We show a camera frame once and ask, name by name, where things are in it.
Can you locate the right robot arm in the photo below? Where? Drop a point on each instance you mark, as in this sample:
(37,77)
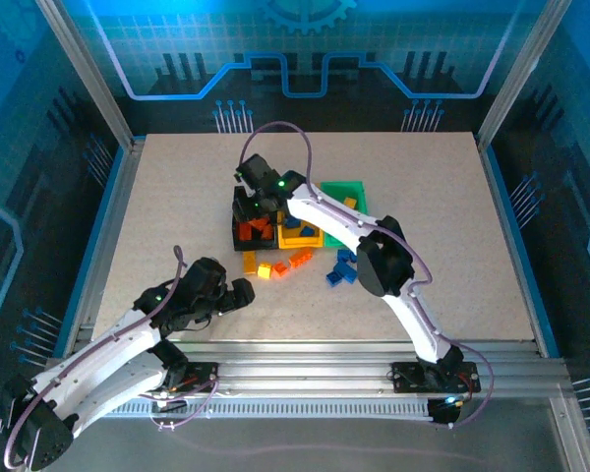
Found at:
(373,265)

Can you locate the black plastic bin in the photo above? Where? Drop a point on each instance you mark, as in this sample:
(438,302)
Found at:
(241,246)

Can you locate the black controller box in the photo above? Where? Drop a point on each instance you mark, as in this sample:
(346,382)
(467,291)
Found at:
(442,415)

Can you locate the aluminium table side rail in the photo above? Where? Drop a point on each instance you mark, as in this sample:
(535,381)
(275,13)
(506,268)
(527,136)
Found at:
(506,221)
(112,221)

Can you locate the yellow lego brick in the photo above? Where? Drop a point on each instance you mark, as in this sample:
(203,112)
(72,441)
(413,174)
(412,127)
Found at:
(349,202)
(264,270)

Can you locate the aluminium frame rail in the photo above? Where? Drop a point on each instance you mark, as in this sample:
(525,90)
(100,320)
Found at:
(300,359)

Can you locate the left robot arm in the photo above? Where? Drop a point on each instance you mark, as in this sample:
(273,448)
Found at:
(103,349)

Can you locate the yellow plastic bin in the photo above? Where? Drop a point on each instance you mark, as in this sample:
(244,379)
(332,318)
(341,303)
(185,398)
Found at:
(300,243)

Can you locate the large blue lego brick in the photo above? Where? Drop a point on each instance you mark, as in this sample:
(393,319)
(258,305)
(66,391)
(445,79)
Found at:
(346,272)

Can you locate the grey base panel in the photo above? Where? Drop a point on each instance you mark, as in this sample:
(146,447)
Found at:
(295,447)

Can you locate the green plastic bin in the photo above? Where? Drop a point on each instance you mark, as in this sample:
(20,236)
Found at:
(336,192)

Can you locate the yellow-orange lego brick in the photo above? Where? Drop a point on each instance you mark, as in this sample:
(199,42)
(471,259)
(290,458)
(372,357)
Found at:
(249,262)

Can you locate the aluminium frame post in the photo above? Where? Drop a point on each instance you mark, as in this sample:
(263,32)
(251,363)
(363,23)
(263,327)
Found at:
(94,78)
(519,74)

